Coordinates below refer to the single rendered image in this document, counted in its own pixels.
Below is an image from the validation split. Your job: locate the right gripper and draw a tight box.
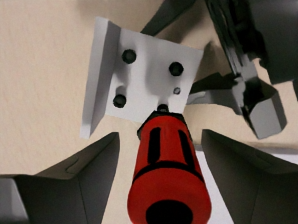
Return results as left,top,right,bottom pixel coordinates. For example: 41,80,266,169
139,0,289,139

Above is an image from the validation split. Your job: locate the red screwdriver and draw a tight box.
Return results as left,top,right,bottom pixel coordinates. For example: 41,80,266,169
127,109,212,224

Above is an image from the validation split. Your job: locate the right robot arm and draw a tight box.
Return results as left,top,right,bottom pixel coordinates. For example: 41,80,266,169
244,0,298,100

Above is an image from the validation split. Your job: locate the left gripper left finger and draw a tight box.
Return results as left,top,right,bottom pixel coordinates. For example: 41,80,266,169
0,132,120,224

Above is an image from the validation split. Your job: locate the black socket head screw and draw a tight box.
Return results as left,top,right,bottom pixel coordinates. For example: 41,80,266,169
121,50,136,64
168,62,183,76
157,104,169,112
113,95,126,109

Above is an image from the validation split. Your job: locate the grey cylinder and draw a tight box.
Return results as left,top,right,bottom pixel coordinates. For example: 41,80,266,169
173,87,180,94

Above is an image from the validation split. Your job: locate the white metal bracket with holes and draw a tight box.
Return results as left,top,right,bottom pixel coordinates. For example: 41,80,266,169
79,17,203,140

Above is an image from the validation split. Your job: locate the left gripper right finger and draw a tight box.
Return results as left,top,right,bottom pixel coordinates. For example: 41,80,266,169
201,129,298,224

